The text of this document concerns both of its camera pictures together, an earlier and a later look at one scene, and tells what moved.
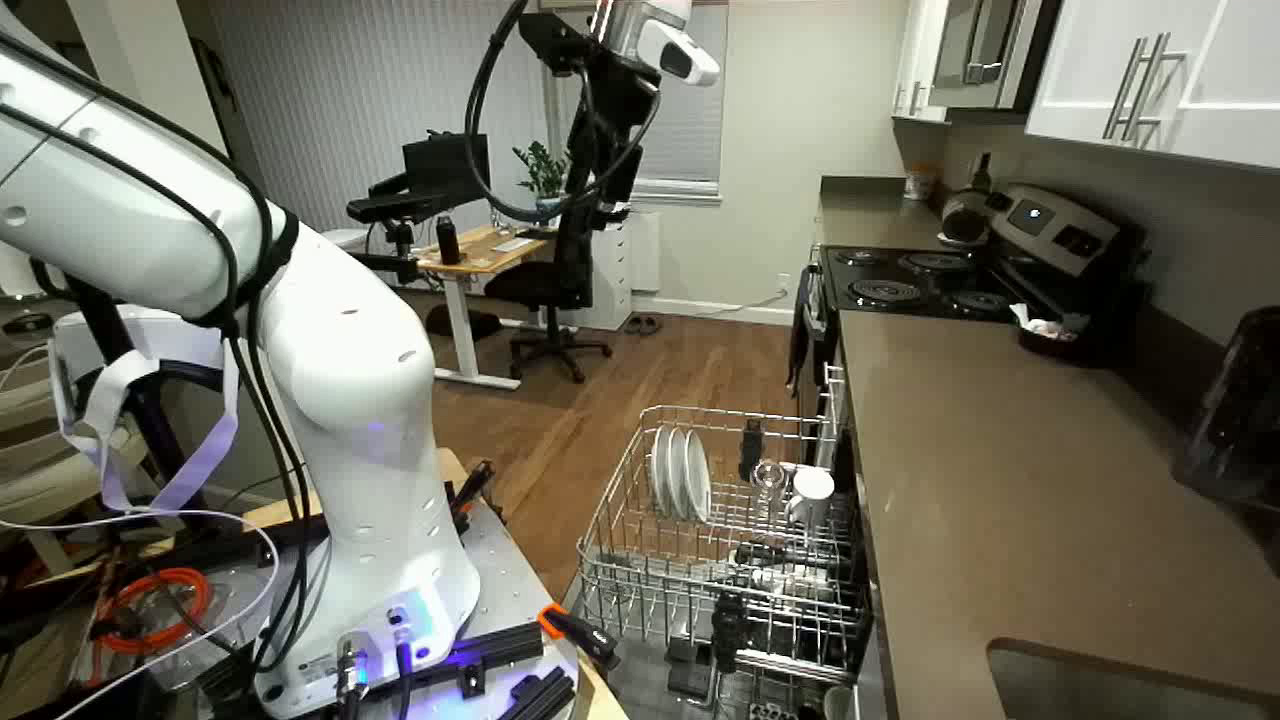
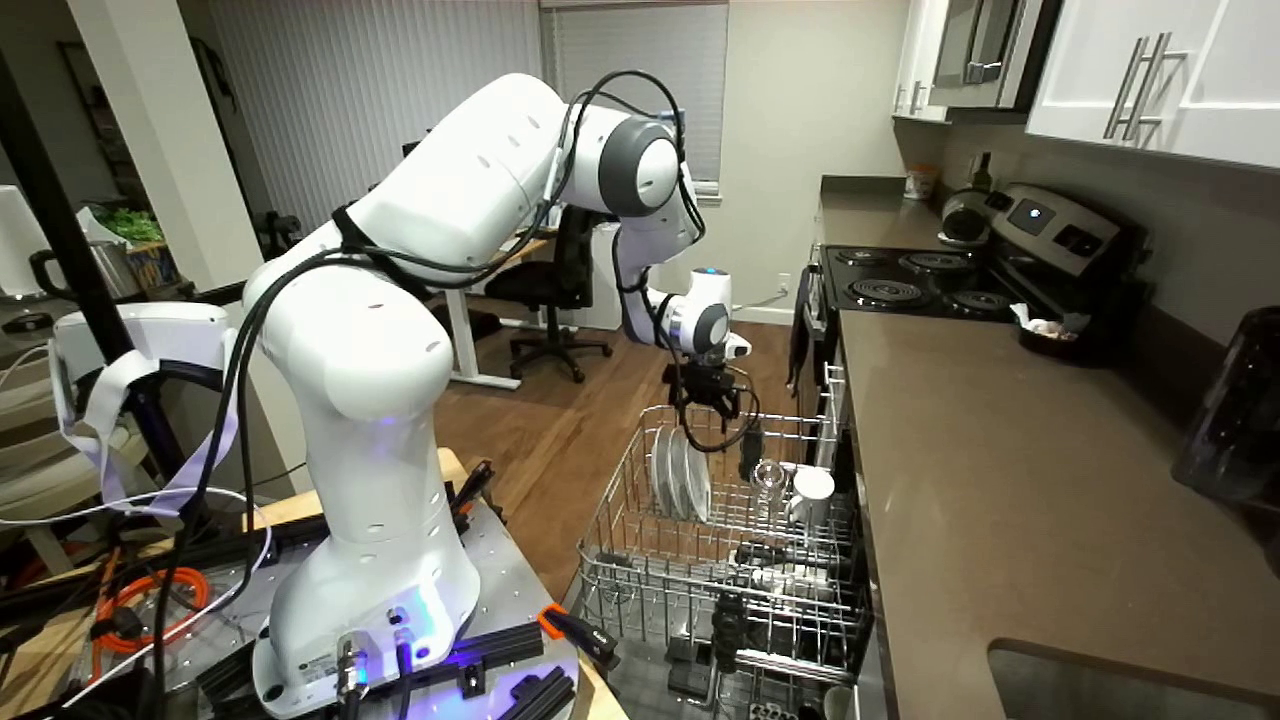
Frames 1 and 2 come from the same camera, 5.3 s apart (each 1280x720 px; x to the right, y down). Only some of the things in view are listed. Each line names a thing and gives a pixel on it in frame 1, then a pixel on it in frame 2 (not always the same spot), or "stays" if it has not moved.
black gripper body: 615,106 → 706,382
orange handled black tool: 583,634 stays
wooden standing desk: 505,247 stays
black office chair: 602,170 stays
